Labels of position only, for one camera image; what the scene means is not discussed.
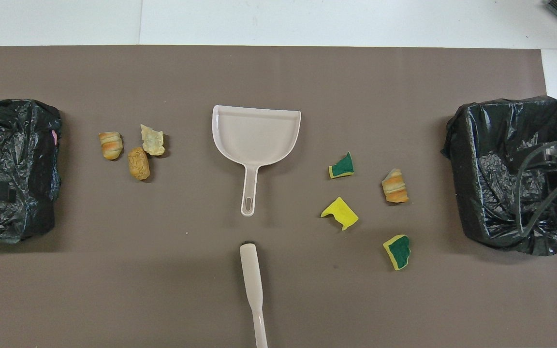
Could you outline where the tan bread piece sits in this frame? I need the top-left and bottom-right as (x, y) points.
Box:
(98, 131), (123, 160)

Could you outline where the brown bread roll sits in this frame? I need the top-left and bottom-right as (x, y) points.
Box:
(128, 147), (151, 181)

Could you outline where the pale torn bread piece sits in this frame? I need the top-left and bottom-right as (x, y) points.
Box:
(140, 124), (166, 157)

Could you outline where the striped orange bread piece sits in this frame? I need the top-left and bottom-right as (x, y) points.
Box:
(381, 168), (410, 204)

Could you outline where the green yellow sponge piece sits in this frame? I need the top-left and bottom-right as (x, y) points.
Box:
(382, 234), (411, 271)
(328, 152), (355, 179)

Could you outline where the beige plastic dustpan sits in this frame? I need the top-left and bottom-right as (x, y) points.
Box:
(212, 104), (302, 217)

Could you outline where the beige handled brush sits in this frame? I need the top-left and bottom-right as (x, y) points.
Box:
(239, 243), (269, 348)

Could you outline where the black-bagged bin with pink spot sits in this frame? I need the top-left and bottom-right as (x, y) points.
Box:
(0, 99), (62, 244)

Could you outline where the black-bagged trash bin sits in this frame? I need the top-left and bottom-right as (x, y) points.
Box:
(441, 96), (557, 257)

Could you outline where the brown table mat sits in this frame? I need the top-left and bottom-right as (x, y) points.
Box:
(0, 46), (557, 348)

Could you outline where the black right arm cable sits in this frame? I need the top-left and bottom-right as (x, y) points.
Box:
(516, 140), (557, 237)

